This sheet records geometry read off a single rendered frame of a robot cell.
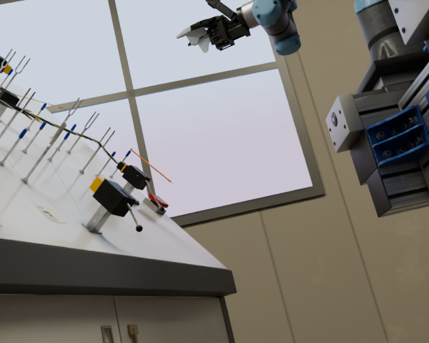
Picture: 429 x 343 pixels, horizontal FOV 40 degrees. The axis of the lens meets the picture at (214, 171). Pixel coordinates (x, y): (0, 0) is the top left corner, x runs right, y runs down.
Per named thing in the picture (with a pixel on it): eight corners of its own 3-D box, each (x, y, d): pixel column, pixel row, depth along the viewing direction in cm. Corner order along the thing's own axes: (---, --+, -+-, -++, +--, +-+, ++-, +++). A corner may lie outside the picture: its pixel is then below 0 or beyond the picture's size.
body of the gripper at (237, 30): (209, 45, 174) (246, 29, 170) (201, 20, 176) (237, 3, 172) (218, 52, 181) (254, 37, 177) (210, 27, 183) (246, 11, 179)
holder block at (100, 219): (114, 256, 111) (146, 215, 110) (75, 218, 116) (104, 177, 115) (127, 258, 115) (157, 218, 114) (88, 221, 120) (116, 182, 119)
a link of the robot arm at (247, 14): (250, -4, 170) (259, 5, 178) (236, 3, 172) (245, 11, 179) (258, 19, 169) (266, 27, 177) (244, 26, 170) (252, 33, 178)
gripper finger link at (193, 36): (179, 48, 174) (209, 39, 174) (174, 30, 175) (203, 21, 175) (180, 52, 177) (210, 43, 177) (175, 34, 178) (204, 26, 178)
